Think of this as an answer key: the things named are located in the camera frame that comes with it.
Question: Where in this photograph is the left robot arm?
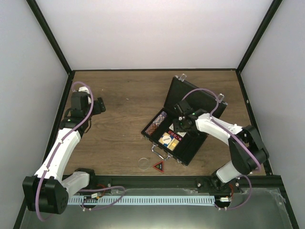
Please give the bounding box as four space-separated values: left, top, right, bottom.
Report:
22 86 106 214

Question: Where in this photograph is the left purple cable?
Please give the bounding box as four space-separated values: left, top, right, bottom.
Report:
35 81 94 221

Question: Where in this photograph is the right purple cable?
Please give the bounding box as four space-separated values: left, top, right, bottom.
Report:
183 88 262 210

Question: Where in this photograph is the black poker case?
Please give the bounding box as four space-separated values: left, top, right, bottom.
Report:
141 74 227 166

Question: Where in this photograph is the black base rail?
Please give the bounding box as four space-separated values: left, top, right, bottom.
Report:
66 175 284 191

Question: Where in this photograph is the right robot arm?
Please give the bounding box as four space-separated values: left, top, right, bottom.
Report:
173 100 269 192

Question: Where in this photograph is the white dealer button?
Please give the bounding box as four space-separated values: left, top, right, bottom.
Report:
162 135 172 144

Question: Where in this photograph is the clear acrylic dealer puck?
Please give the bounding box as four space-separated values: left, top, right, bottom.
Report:
137 157 150 171

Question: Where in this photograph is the red die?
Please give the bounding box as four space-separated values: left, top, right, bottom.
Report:
172 134 180 140

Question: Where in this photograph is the blue yellow card deck box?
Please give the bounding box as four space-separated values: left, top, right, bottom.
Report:
158 133 180 151

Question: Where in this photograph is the triangular all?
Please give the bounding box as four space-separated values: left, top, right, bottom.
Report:
153 160 164 173

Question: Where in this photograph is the light blue slotted cable duct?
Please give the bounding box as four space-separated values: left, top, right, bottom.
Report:
68 196 215 206

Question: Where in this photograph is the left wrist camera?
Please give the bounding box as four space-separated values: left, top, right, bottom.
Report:
78 86 92 104

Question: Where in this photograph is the purple cable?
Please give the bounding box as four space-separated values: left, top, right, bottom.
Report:
183 88 262 210
35 81 94 221

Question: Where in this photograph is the red black chip stack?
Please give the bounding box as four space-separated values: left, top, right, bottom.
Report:
145 122 158 135

